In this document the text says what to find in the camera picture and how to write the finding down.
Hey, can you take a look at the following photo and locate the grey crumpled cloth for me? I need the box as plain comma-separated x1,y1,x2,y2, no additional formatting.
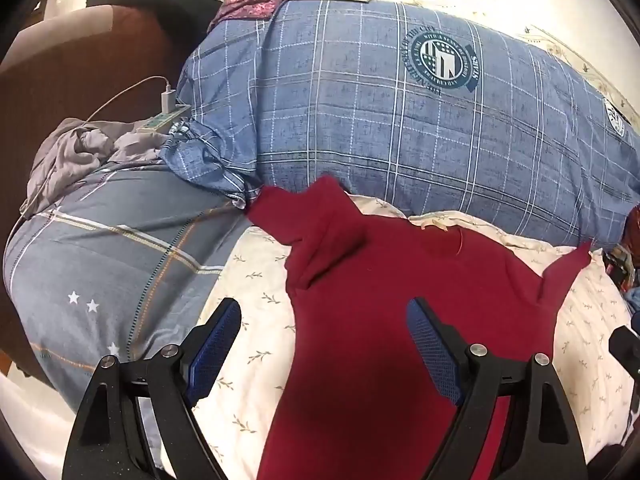
22,119,168,216

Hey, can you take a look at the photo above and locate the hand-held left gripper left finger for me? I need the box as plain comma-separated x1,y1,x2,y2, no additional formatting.
61,297,243,480

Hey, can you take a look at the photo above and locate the cream leaf print bedsheet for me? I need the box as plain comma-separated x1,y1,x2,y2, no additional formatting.
0,195,636,480

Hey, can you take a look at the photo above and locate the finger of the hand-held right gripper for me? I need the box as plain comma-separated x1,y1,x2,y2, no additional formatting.
607,325,640,376

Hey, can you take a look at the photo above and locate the grey plaid star print pillow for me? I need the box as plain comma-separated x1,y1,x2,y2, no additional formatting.
2,160,261,411

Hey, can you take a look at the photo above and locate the brown headboard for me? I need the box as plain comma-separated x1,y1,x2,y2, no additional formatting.
0,4,211,376

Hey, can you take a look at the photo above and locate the blue plaid quilt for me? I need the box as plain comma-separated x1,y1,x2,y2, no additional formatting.
160,0,640,261

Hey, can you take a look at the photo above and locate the red knit garment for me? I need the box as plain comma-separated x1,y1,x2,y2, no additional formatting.
247,176,594,480

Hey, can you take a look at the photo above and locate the multicoloured cloth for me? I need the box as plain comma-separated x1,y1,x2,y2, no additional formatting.
602,242,638,293

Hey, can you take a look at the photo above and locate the black cloth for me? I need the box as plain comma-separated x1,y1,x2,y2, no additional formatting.
85,0,223,36

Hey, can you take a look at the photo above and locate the white power strip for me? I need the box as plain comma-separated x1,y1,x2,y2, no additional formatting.
131,105,193,136

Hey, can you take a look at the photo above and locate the white charging cable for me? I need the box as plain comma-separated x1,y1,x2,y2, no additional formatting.
7,76,172,241

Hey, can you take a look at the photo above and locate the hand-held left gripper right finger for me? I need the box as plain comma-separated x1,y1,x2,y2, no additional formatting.
406,297,587,480

